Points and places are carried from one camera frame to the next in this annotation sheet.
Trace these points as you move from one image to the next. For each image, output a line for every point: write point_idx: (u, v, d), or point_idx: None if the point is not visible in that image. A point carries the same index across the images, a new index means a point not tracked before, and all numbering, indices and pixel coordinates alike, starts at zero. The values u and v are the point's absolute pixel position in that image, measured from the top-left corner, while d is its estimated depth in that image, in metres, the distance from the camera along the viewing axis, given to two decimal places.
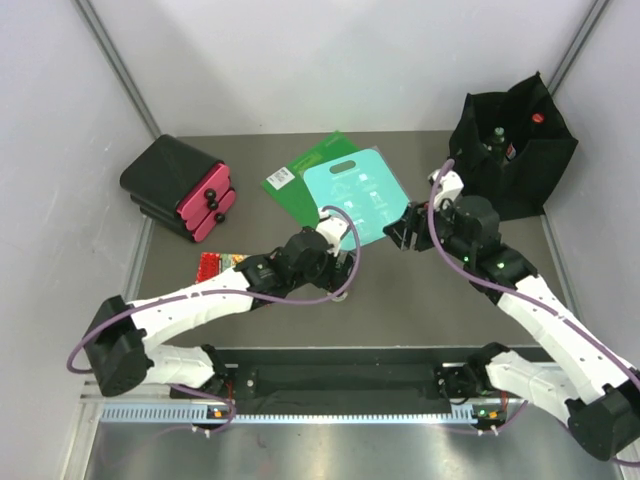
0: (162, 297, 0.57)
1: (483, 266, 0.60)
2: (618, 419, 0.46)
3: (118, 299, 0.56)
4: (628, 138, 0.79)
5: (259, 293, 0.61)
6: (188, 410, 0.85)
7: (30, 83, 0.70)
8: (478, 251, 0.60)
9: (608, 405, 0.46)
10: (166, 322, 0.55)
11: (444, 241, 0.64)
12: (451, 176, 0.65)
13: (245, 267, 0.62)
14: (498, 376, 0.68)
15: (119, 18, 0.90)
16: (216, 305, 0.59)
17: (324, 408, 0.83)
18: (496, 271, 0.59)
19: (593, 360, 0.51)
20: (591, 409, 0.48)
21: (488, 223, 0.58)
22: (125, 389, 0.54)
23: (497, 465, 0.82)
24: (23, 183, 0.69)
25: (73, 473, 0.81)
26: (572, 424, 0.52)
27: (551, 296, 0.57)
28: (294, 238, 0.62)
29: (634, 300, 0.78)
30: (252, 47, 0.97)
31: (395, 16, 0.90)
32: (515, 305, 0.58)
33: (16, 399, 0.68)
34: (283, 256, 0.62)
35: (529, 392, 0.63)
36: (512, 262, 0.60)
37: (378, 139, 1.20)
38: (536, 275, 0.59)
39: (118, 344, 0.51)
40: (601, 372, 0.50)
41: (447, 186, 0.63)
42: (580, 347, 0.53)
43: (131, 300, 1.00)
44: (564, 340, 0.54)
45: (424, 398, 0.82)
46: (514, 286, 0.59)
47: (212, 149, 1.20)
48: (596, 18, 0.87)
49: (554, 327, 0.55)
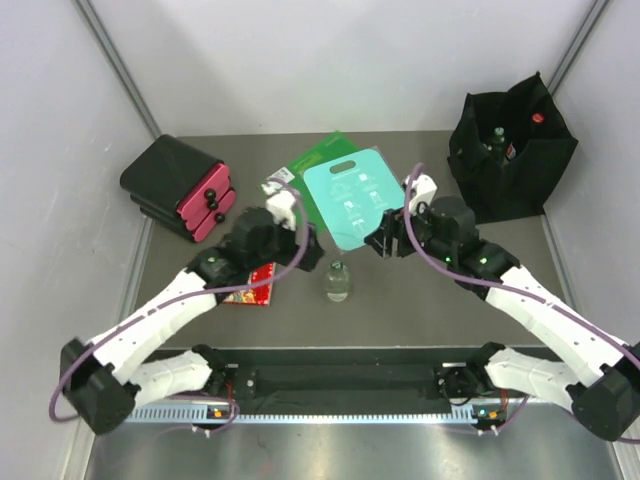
0: (119, 325, 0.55)
1: (468, 264, 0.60)
2: (620, 398, 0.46)
3: (75, 343, 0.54)
4: (628, 136, 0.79)
5: (218, 286, 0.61)
6: (189, 410, 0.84)
7: (30, 82, 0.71)
8: (458, 250, 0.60)
9: (609, 385, 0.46)
10: (131, 348, 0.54)
11: (424, 244, 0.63)
12: (423, 179, 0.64)
13: (197, 264, 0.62)
14: (498, 374, 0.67)
15: (120, 18, 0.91)
16: (176, 313, 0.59)
17: (324, 407, 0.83)
18: (480, 266, 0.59)
19: (587, 341, 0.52)
20: (594, 391, 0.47)
21: (465, 221, 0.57)
22: (122, 421, 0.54)
23: (498, 466, 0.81)
24: (23, 182, 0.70)
25: (73, 473, 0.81)
26: (575, 410, 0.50)
27: (536, 284, 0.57)
28: (239, 221, 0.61)
29: (634, 299, 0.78)
30: (252, 46, 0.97)
31: (394, 16, 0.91)
32: (503, 299, 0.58)
33: (16, 397, 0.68)
34: (231, 244, 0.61)
35: (530, 386, 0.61)
36: (494, 257, 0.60)
37: (378, 139, 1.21)
38: (519, 267, 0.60)
39: (91, 385, 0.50)
40: (597, 351, 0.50)
41: (420, 190, 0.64)
42: (572, 331, 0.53)
43: (132, 300, 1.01)
44: (557, 327, 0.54)
45: (424, 398, 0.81)
46: (500, 279, 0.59)
47: (212, 149, 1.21)
48: (596, 17, 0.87)
49: (545, 315, 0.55)
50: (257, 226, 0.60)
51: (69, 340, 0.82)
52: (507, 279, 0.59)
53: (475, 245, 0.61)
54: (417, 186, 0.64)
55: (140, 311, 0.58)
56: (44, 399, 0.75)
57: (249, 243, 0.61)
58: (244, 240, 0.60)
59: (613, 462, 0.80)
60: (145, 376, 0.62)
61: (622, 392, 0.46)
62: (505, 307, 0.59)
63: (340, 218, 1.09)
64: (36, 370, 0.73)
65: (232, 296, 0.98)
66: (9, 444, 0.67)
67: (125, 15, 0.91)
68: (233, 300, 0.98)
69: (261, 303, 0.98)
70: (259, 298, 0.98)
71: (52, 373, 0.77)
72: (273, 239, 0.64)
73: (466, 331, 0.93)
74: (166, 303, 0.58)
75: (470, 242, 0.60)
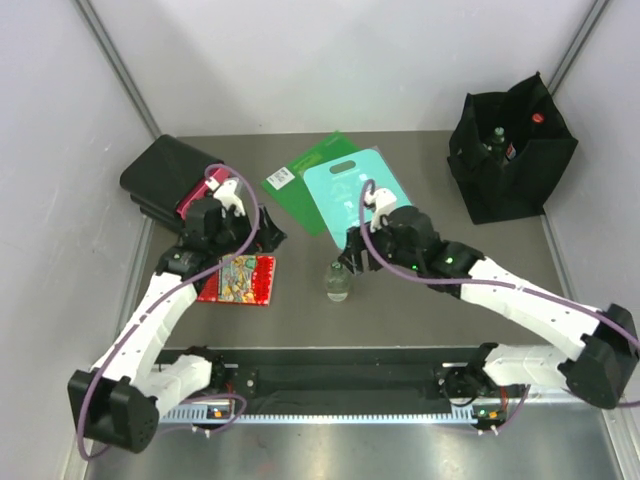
0: (117, 342, 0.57)
1: (434, 266, 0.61)
2: (606, 363, 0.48)
3: (79, 373, 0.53)
4: (628, 136, 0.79)
5: (192, 276, 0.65)
6: (189, 410, 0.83)
7: (30, 81, 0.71)
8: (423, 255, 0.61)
9: (594, 354, 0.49)
10: (137, 356, 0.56)
11: (391, 255, 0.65)
12: (381, 192, 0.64)
13: (165, 265, 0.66)
14: (499, 372, 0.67)
15: (120, 18, 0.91)
16: (166, 312, 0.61)
17: (324, 407, 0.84)
18: (446, 266, 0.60)
19: (563, 316, 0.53)
20: (582, 364, 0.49)
21: (422, 226, 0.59)
22: (152, 431, 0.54)
23: (499, 466, 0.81)
24: (23, 181, 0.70)
25: (73, 473, 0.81)
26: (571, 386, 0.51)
27: (504, 272, 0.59)
28: (190, 213, 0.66)
29: (634, 298, 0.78)
30: (252, 46, 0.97)
31: (394, 15, 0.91)
32: (474, 293, 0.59)
33: (16, 397, 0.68)
34: (190, 235, 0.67)
35: (528, 375, 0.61)
36: (459, 256, 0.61)
37: (378, 139, 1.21)
38: (484, 259, 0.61)
39: (114, 402, 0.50)
40: (574, 324, 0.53)
41: (379, 203, 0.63)
42: (547, 308, 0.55)
43: (132, 300, 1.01)
44: (532, 310, 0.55)
45: (424, 398, 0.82)
46: (468, 275, 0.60)
47: (212, 149, 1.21)
48: (596, 17, 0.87)
49: (518, 300, 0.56)
50: (208, 211, 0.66)
51: (69, 340, 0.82)
52: (475, 274, 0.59)
53: (438, 246, 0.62)
54: (376, 200, 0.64)
55: (131, 323, 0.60)
56: (45, 399, 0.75)
57: (206, 229, 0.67)
58: (201, 227, 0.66)
59: (613, 462, 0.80)
60: (158, 385, 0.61)
61: (606, 357, 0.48)
62: (480, 301, 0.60)
63: (339, 218, 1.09)
64: (37, 370, 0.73)
65: (232, 296, 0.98)
66: (9, 444, 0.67)
67: (125, 15, 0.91)
68: (233, 300, 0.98)
69: (261, 303, 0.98)
70: (259, 298, 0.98)
71: (52, 373, 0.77)
72: (227, 225, 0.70)
73: (466, 330, 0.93)
74: (152, 305, 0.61)
75: (432, 244, 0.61)
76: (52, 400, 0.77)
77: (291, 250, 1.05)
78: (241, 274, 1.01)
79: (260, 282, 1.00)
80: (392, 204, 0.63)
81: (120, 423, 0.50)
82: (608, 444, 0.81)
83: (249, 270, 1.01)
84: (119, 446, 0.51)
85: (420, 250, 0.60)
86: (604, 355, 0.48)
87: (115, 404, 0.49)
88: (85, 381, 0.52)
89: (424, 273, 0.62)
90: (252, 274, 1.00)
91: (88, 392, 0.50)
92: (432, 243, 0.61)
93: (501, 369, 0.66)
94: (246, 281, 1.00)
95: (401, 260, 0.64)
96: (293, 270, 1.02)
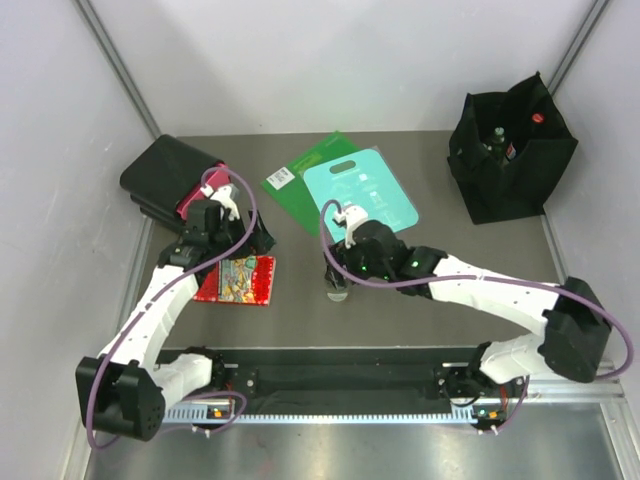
0: (122, 328, 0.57)
1: (401, 272, 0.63)
2: (570, 335, 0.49)
3: (86, 360, 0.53)
4: (627, 136, 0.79)
5: (196, 267, 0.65)
6: (188, 410, 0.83)
7: (30, 82, 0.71)
8: (392, 263, 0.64)
9: (555, 327, 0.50)
10: (144, 341, 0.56)
11: (366, 267, 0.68)
12: (353, 208, 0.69)
13: (167, 258, 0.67)
14: (498, 371, 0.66)
15: (120, 19, 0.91)
16: (170, 301, 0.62)
17: (324, 407, 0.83)
18: (413, 270, 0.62)
19: (524, 296, 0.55)
20: (549, 340, 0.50)
21: (383, 236, 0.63)
22: (158, 421, 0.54)
23: (499, 466, 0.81)
24: (23, 181, 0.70)
25: (73, 473, 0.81)
26: (549, 364, 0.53)
27: (467, 266, 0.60)
28: (191, 210, 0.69)
29: (633, 299, 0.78)
30: (252, 47, 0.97)
31: (394, 15, 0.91)
32: (443, 289, 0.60)
33: (16, 397, 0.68)
34: (191, 231, 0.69)
35: (520, 365, 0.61)
36: (424, 258, 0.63)
37: (379, 139, 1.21)
38: (447, 257, 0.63)
39: (122, 387, 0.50)
40: (535, 301, 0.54)
41: (350, 221, 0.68)
42: (509, 291, 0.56)
43: (131, 299, 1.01)
44: (495, 295, 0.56)
45: (424, 398, 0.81)
46: (432, 273, 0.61)
47: (212, 149, 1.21)
48: (596, 17, 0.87)
49: (482, 289, 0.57)
50: (207, 209, 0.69)
51: (69, 340, 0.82)
52: (440, 271, 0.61)
53: (404, 253, 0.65)
54: (347, 217, 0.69)
55: (136, 310, 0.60)
56: (45, 399, 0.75)
57: (206, 225, 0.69)
58: (202, 221, 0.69)
59: (613, 462, 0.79)
60: (162, 378, 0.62)
61: (569, 329, 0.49)
62: (451, 297, 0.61)
63: None
64: (37, 370, 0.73)
65: (232, 296, 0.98)
66: (9, 444, 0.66)
67: (125, 16, 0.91)
68: (233, 300, 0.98)
69: (261, 303, 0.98)
70: (259, 297, 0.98)
71: (52, 373, 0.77)
72: (224, 227, 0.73)
73: (466, 330, 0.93)
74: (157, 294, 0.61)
75: (396, 250, 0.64)
76: (52, 400, 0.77)
77: (291, 250, 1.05)
78: (241, 274, 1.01)
79: (260, 282, 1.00)
80: (363, 219, 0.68)
81: (129, 409, 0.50)
82: (608, 444, 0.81)
83: (249, 270, 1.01)
84: (126, 434, 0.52)
85: (387, 257, 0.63)
86: (566, 327, 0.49)
87: (125, 388, 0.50)
88: (94, 367, 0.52)
89: (394, 279, 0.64)
90: (252, 274, 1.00)
91: (98, 376, 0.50)
92: (397, 250, 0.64)
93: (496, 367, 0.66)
94: (246, 281, 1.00)
95: (373, 270, 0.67)
96: (293, 270, 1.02)
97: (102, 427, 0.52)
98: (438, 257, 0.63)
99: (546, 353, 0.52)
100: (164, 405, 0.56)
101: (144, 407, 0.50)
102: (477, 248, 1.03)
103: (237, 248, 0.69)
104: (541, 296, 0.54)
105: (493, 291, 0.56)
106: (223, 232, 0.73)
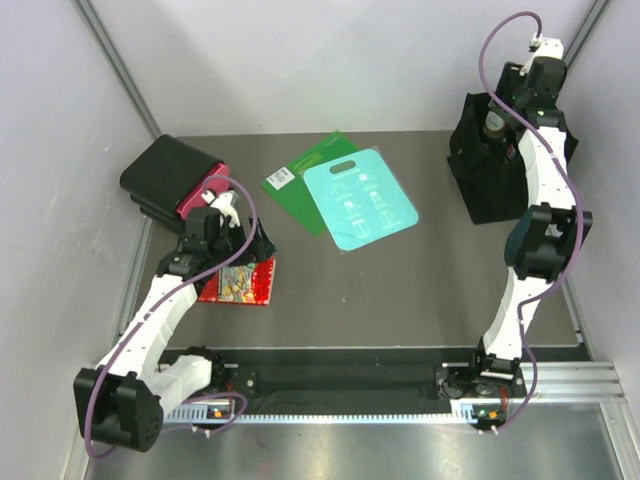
0: (122, 336, 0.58)
1: (526, 108, 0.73)
2: (537, 225, 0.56)
3: (83, 371, 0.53)
4: (627, 136, 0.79)
5: (196, 275, 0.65)
6: (188, 410, 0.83)
7: (30, 82, 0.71)
8: (532, 99, 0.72)
9: (535, 213, 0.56)
10: (142, 353, 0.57)
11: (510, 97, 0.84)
12: (554, 45, 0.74)
13: (166, 268, 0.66)
14: (490, 343, 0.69)
15: (121, 18, 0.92)
16: (168, 311, 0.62)
17: (324, 407, 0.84)
18: (535, 115, 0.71)
19: (552, 188, 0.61)
20: (525, 216, 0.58)
21: (549, 71, 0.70)
22: (156, 431, 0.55)
23: (499, 466, 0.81)
24: (23, 180, 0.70)
25: (74, 473, 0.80)
26: (509, 238, 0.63)
27: (560, 147, 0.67)
28: (190, 217, 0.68)
29: (634, 298, 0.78)
30: (252, 46, 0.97)
31: (395, 14, 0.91)
32: (528, 143, 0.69)
33: (16, 399, 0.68)
34: (190, 239, 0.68)
35: (504, 311, 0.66)
36: (550, 116, 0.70)
37: (379, 139, 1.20)
38: (563, 132, 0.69)
39: (120, 398, 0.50)
40: (554, 197, 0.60)
41: (544, 50, 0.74)
42: (552, 180, 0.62)
43: (129, 300, 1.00)
44: (543, 169, 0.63)
45: (424, 398, 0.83)
46: (537, 127, 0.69)
47: (212, 149, 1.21)
48: (595, 19, 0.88)
49: (545, 160, 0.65)
50: (206, 217, 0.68)
51: (69, 339, 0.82)
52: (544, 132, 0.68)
53: (548, 103, 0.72)
54: (545, 45, 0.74)
55: (135, 321, 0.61)
56: (45, 401, 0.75)
57: (206, 232, 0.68)
58: (202, 230, 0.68)
59: (612, 462, 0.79)
60: (160, 384, 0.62)
61: (542, 223, 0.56)
62: (525, 156, 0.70)
63: (339, 217, 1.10)
64: (36, 371, 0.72)
65: (232, 296, 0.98)
66: (9, 444, 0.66)
67: (127, 16, 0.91)
68: (233, 300, 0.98)
69: (261, 303, 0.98)
70: (259, 297, 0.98)
71: (52, 374, 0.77)
72: (223, 233, 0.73)
73: (467, 330, 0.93)
74: (155, 304, 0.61)
75: (544, 95, 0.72)
76: (52, 400, 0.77)
77: (291, 250, 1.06)
78: (241, 274, 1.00)
79: (260, 282, 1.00)
80: (554, 54, 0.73)
81: (128, 421, 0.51)
82: (608, 444, 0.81)
83: (250, 270, 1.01)
84: (124, 445, 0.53)
85: (531, 91, 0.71)
86: (540, 220, 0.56)
87: (124, 401, 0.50)
88: (92, 378, 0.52)
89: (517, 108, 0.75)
90: (252, 274, 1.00)
91: (97, 388, 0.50)
92: (544, 95, 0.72)
93: (492, 331, 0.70)
94: (246, 281, 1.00)
95: (519, 93, 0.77)
96: (292, 270, 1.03)
97: (100, 437, 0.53)
98: (558, 119, 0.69)
99: (514, 227, 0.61)
100: (163, 415, 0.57)
101: (141, 419, 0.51)
102: (478, 249, 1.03)
103: (237, 256, 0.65)
104: (564, 198, 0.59)
105: (545, 168, 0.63)
106: (223, 239, 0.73)
